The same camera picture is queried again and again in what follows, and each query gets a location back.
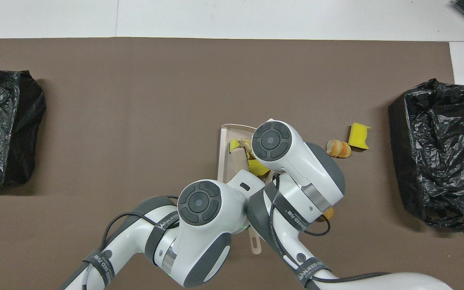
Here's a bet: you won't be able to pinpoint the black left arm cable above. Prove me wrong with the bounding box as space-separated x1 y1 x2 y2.
100 195 181 258

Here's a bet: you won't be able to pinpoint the black trash bag bin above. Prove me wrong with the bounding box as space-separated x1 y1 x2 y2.
0 70 47 189
388 79 464 232

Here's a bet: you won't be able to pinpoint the beige plastic dustpan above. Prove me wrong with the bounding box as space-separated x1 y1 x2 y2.
217 124 275 185

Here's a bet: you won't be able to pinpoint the large yellow sponge piece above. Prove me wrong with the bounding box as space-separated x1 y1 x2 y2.
348 122 371 151

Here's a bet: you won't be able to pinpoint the brown table mat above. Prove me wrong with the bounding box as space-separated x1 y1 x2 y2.
0 37 464 290

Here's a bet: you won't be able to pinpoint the beige hand brush black bristles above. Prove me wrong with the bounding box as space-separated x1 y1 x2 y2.
232 147 263 255

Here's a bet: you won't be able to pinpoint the orange white croissant piece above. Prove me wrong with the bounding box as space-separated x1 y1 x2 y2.
326 139 352 159

